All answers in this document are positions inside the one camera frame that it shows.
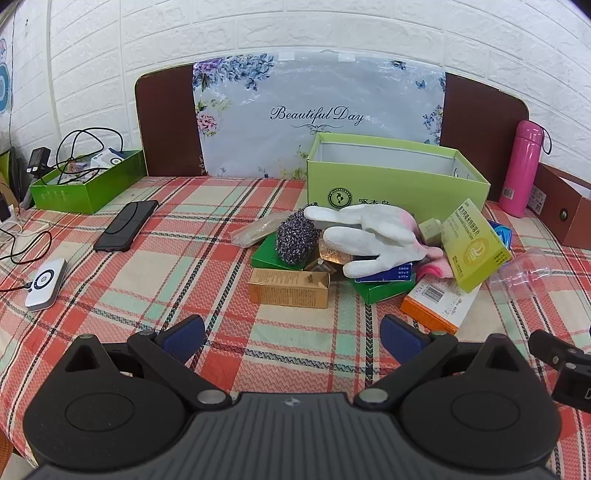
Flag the yellow green medicine box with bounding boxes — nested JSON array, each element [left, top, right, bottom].
[[440, 199, 513, 294]]

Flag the small grey green cube box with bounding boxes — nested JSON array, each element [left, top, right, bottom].
[[419, 218, 444, 245]]

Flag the black smartphone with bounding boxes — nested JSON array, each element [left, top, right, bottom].
[[93, 200, 160, 253]]

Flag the purple scouring ball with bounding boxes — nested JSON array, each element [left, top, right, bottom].
[[276, 213, 320, 266]]

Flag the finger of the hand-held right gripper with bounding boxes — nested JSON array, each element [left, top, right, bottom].
[[529, 329, 578, 369]]

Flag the black device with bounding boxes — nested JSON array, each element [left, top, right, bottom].
[[26, 147, 51, 175]]

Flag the floral plastic bag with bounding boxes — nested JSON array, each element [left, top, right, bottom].
[[191, 52, 446, 181]]

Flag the blue wall sticker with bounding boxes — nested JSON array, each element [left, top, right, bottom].
[[0, 39, 12, 114]]

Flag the golden orange slim box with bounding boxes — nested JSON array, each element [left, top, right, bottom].
[[248, 268, 332, 309]]

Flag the dark green cardboard box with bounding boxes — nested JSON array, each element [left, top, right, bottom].
[[30, 148, 147, 214]]

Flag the light green cardboard box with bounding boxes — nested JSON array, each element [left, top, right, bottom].
[[307, 133, 491, 217]]

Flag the plaid bed sheet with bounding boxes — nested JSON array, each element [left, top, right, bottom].
[[0, 175, 591, 467]]

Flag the white wireless charger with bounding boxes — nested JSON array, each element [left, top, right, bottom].
[[24, 258, 68, 312]]

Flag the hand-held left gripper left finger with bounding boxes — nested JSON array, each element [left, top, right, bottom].
[[58, 315, 232, 411]]

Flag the clear bag of toothpicks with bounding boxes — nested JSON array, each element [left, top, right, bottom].
[[231, 213, 289, 247]]

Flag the white blue small box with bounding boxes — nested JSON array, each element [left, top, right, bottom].
[[89, 148, 125, 169]]

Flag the brown wooden headboard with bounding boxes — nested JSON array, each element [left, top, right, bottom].
[[135, 68, 530, 201]]

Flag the brown cardboard box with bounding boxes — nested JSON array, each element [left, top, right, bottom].
[[531, 162, 591, 247]]

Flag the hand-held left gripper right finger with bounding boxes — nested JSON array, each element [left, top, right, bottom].
[[355, 315, 532, 411]]

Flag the orange white medicine box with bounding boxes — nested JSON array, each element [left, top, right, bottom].
[[400, 276, 483, 335]]

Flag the thin black cable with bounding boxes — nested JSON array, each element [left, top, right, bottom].
[[0, 228, 54, 294]]

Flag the pink thermos bottle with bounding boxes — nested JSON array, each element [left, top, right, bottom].
[[498, 120, 552, 219]]

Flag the teal blue packet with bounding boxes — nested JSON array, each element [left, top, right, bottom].
[[488, 220, 514, 254]]

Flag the clear plastic cup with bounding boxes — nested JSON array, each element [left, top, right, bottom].
[[489, 247, 561, 303]]

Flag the clear perfume bottle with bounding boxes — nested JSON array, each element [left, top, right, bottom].
[[318, 240, 352, 267]]

